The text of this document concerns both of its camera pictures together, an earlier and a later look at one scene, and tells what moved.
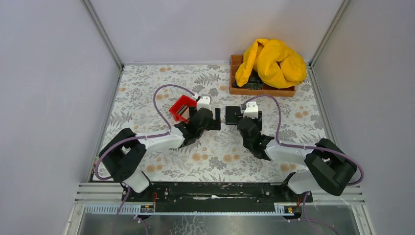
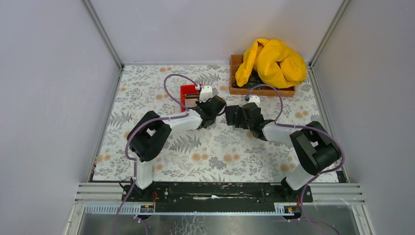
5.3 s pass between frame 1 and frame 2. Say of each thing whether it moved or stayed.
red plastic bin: moved
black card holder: stayed
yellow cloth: stayed
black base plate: stayed
